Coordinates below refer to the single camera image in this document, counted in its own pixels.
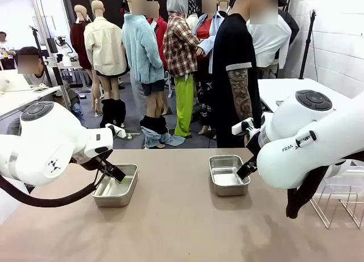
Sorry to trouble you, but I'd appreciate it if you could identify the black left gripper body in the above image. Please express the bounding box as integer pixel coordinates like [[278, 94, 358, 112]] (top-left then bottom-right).
[[71, 153, 104, 172]]

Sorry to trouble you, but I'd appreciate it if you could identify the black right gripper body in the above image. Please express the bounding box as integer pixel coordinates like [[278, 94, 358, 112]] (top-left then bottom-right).
[[245, 128, 267, 161]]

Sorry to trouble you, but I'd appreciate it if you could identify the rectangular steel container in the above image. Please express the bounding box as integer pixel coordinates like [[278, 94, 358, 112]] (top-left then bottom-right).
[[91, 163, 139, 208], [208, 155, 251, 197]]

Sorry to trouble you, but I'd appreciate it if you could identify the person's tattooed right forearm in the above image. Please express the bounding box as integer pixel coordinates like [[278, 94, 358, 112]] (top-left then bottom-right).
[[230, 93, 254, 122]]

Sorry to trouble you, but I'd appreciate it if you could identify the white table with rounded corners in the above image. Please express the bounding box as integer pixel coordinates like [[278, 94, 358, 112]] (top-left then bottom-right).
[[257, 77, 353, 113]]

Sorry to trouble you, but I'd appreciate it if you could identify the black light stand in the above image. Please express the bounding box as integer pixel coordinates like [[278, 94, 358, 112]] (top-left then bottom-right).
[[29, 25, 72, 111]]

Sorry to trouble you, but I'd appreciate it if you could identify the white side panel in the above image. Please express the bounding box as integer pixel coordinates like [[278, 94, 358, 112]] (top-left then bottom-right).
[[0, 182, 30, 226]]

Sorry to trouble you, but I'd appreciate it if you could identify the white work table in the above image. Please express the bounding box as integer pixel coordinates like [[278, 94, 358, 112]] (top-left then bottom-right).
[[0, 85, 62, 121]]

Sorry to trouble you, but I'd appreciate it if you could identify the seated person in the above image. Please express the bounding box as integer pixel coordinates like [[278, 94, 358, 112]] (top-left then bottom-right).
[[15, 45, 85, 123]]

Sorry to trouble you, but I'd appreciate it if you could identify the person in black t-shirt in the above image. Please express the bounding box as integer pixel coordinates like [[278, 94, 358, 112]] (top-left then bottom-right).
[[212, 0, 280, 149]]

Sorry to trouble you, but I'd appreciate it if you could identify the mannequin in white shirt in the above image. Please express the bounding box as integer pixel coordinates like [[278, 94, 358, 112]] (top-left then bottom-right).
[[246, 16, 293, 71]]

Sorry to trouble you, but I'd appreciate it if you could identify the white laptop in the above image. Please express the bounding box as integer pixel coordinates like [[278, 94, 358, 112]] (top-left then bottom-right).
[[0, 70, 32, 93]]

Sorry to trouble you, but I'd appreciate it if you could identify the black tripod stand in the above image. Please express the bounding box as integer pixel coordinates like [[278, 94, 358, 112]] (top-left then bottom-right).
[[298, 9, 319, 80]]

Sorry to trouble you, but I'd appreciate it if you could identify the mannequin in cream jacket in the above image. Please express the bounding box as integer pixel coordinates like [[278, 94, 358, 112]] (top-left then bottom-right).
[[84, 0, 128, 129]]

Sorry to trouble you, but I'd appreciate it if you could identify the mannequin in blue shirt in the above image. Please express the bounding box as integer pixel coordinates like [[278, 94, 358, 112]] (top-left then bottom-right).
[[195, 0, 227, 136]]

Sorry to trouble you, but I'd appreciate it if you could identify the mannequin in dark red dress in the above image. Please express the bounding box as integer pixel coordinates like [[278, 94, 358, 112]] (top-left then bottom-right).
[[70, 5, 93, 71]]

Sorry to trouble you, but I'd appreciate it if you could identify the mannequin in plaid shirt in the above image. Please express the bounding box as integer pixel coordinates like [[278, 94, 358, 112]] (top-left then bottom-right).
[[163, 0, 201, 138]]

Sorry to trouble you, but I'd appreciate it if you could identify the mannequin in light blue fleece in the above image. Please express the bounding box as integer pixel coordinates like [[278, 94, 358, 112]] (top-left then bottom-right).
[[121, 0, 185, 149]]

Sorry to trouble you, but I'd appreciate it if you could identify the mannequin in black jacket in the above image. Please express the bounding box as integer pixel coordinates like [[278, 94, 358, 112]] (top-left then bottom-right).
[[278, 9, 300, 47]]

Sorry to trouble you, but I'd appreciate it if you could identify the person in white shirt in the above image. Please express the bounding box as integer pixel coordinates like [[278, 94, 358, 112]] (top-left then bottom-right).
[[0, 31, 16, 71]]

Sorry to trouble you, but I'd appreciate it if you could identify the mannequin in black clothes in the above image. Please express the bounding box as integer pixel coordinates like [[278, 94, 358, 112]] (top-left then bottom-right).
[[217, 0, 231, 18]]

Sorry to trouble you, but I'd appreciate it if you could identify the mannequin in red jacket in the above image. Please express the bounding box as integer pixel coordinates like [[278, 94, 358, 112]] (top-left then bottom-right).
[[146, 1, 169, 72]]

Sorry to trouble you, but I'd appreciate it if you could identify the mannequin with patterned headscarf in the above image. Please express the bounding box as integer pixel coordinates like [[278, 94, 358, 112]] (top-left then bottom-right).
[[186, 0, 201, 32]]

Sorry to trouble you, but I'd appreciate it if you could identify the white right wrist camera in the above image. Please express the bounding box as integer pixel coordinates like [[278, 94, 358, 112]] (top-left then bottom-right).
[[231, 117, 255, 136]]

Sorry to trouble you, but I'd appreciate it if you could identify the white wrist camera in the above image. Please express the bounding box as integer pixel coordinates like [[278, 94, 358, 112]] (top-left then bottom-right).
[[105, 123, 126, 138], [231, 117, 255, 136]]

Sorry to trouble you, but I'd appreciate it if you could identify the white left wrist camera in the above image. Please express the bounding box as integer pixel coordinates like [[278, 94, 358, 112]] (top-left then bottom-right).
[[105, 123, 126, 138]]

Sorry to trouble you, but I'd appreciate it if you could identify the black left arm cable sleeve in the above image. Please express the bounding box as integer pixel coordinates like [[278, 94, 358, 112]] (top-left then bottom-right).
[[0, 148, 114, 208]]

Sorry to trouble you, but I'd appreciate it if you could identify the black arm cable sleeve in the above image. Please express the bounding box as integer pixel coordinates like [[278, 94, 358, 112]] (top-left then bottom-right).
[[0, 148, 114, 208], [286, 165, 330, 219]]

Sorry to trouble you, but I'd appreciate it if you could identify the black right arm cable sleeve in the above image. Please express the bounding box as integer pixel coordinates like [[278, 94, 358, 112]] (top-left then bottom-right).
[[286, 165, 330, 219]]

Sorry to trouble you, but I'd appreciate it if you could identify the steel wire rack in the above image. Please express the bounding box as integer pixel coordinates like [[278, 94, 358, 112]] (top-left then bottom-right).
[[309, 184, 364, 229]]

